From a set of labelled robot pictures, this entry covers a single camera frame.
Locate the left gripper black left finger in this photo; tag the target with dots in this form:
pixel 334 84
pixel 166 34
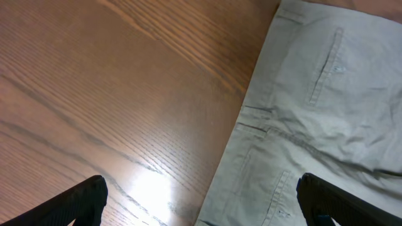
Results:
pixel 81 204

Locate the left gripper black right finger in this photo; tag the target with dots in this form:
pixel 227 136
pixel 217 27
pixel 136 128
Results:
pixel 323 203

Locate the khaki green shorts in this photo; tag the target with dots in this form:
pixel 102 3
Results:
pixel 324 98

